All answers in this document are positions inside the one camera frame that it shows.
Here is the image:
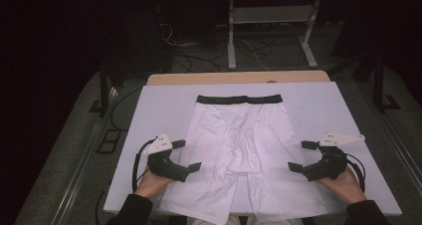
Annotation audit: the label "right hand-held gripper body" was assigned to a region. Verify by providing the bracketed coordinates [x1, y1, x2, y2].
[302, 131, 366, 182]

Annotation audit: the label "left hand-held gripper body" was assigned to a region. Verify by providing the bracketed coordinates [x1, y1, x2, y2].
[142, 132, 191, 183]

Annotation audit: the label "white shorts with black waistband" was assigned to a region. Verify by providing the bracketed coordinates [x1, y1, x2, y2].
[158, 94, 329, 225]

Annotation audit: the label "person's left hand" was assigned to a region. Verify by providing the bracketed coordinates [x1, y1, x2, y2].
[133, 166, 175, 199]

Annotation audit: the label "person's right hand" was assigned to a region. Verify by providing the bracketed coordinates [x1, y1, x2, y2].
[316, 166, 368, 205]

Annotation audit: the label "white board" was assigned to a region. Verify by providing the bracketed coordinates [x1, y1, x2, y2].
[103, 81, 403, 217]

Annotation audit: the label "black metal stand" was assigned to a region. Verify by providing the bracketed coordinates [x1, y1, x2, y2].
[371, 50, 401, 113]
[89, 60, 122, 117]

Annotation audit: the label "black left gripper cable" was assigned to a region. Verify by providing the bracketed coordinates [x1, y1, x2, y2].
[131, 138, 157, 193]

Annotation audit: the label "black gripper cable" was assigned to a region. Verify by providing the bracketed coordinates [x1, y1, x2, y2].
[131, 138, 157, 193]
[344, 152, 366, 193]

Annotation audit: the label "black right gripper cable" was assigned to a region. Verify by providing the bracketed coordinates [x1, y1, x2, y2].
[344, 152, 366, 193]

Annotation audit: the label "black floor cable loop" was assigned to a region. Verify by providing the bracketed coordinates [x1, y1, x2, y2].
[109, 87, 142, 132]

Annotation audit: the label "black floor cables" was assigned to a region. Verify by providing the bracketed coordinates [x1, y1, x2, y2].
[170, 44, 230, 74]

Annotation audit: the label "thin white floor cable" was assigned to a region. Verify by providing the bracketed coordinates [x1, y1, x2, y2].
[237, 38, 271, 72]

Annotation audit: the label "white metal frame stand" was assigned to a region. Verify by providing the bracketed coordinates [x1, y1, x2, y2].
[226, 0, 324, 71]

